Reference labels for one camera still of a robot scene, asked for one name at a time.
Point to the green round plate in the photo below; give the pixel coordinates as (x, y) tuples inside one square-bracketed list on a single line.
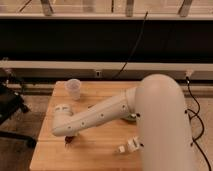
[(130, 118)]

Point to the black office chair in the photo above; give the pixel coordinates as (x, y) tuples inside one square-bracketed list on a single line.
[(10, 102)]

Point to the clear plastic cup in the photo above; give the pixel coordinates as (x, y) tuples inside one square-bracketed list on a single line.
[(73, 87)]

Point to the white wall outlet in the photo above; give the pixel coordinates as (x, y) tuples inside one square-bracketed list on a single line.
[(98, 74)]

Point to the white plastic bottle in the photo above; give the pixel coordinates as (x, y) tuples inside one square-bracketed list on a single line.
[(130, 146)]

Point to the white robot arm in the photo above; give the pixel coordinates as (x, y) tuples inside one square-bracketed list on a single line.
[(164, 131)]

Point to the red chili pepper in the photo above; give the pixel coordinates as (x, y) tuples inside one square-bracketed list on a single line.
[(68, 140)]

